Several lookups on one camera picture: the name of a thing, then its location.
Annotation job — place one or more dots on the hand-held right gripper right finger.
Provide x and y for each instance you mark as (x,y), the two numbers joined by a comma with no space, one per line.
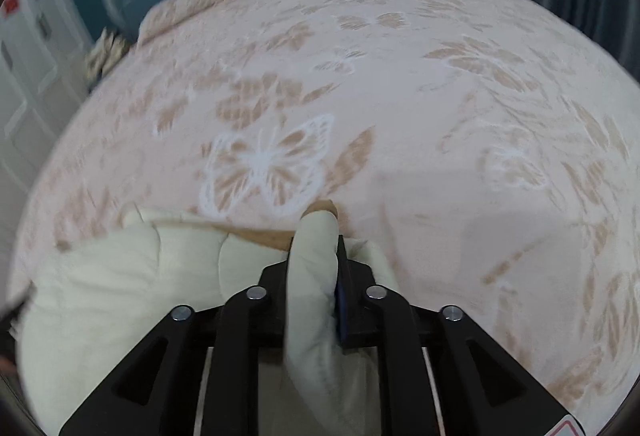
(370,316)

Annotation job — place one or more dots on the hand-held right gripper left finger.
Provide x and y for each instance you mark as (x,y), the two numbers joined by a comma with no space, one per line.
(240,341)

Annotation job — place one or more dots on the cream quilted jacket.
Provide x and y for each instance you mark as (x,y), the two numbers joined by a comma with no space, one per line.
(150,276)

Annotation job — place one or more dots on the pink butterfly bedspread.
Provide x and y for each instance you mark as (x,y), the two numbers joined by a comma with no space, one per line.
(400,115)

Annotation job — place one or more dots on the pile of cream cloth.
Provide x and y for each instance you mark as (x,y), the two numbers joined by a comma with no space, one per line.
(105,55)

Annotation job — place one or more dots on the pink floral pillow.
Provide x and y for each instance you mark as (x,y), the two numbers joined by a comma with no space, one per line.
(200,0)

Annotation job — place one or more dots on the white wardrobe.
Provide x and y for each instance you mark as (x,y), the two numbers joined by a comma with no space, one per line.
(35,65)

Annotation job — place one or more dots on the red paper decoration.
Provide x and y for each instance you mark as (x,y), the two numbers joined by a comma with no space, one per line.
(11,4)

